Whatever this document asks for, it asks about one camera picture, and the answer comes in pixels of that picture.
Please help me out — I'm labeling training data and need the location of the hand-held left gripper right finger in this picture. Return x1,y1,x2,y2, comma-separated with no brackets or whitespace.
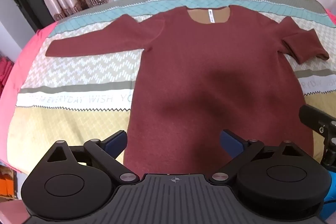
209,130,306,186

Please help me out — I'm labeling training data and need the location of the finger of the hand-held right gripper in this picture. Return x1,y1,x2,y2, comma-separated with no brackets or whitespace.
299,105,336,165

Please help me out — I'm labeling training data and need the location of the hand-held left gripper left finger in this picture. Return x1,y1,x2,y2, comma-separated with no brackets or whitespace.
47,130,140,185

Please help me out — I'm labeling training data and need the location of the maroon long-sleeved sweater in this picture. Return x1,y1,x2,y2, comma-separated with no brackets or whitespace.
45,5,330,175

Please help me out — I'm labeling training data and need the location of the pile of red clothes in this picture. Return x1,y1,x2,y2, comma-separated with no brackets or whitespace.
0,55,15,94

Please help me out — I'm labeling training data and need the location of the patterned beige teal bedsheet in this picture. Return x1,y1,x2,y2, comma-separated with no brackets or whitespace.
8,0,336,174

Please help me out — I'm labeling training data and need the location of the orange cloth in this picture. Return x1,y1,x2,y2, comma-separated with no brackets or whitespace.
0,164,18,201

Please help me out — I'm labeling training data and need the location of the pink mattress sheet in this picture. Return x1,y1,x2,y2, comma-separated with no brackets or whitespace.
0,21,57,165

